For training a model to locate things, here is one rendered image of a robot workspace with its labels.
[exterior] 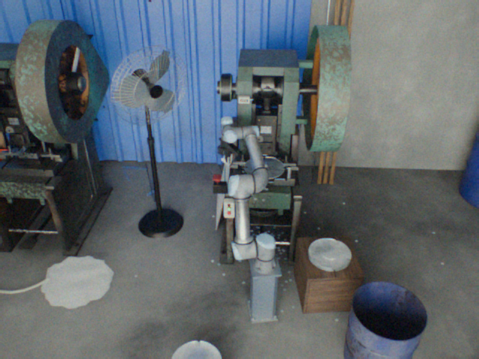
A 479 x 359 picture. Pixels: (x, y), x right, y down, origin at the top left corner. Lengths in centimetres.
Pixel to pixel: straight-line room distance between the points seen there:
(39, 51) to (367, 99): 287
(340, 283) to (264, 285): 52
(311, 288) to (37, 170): 216
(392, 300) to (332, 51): 156
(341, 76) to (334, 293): 142
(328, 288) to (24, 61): 236
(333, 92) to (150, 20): 205
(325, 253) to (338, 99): 107
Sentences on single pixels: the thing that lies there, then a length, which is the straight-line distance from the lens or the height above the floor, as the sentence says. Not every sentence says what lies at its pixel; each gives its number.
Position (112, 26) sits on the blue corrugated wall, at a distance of 424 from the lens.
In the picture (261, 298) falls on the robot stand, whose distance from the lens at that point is 297.
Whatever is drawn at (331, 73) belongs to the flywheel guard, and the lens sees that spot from 264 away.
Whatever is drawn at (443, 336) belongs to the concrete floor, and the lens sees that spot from 336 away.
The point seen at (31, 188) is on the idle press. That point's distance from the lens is 359.
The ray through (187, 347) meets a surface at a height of 24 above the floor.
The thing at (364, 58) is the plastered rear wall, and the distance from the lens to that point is 425.
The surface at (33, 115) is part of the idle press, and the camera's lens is 300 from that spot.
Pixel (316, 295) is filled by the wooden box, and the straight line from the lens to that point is 308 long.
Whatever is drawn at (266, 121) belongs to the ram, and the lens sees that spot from 301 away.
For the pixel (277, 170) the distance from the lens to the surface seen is 312.
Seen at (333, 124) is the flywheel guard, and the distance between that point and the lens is 269.
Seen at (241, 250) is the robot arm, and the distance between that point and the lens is 266.
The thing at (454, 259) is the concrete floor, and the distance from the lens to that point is 393.
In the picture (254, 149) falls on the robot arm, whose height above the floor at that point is 113.
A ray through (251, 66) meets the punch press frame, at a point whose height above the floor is 150.
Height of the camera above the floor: 249
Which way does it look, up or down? 35 degrees down
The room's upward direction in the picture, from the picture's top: 1 degrees clockwise
